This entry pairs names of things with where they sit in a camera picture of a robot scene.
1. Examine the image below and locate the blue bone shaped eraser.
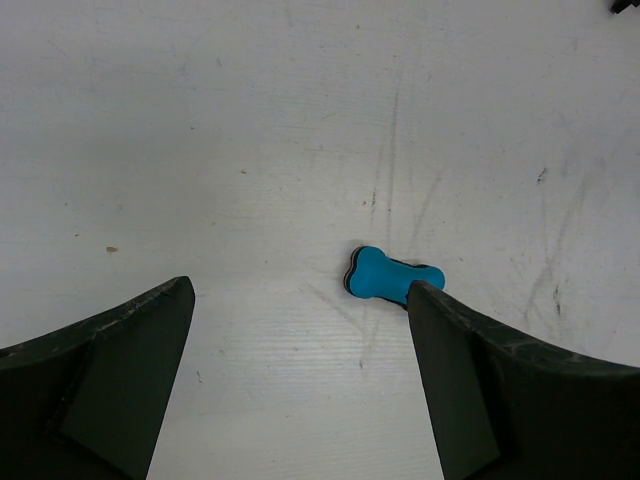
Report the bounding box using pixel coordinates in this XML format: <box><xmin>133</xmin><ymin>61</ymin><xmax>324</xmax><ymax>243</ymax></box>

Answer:
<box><xmin>343</xmin><ymin>245</ymin><xmax>446</xmax><ymax>309</ymax></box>

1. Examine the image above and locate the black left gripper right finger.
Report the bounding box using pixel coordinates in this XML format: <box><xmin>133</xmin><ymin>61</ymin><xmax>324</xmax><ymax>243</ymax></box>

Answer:
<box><xmin>408</xmin><ymin>282</ymin><xmax>639</xmax><ymax>479</ymax></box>

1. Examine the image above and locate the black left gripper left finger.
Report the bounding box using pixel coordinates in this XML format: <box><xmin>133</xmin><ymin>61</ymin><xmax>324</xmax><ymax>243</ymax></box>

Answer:
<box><xmin>1</xmin><ymin>276</ymin><xmax>195</xmax><ymax>479</ymax></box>

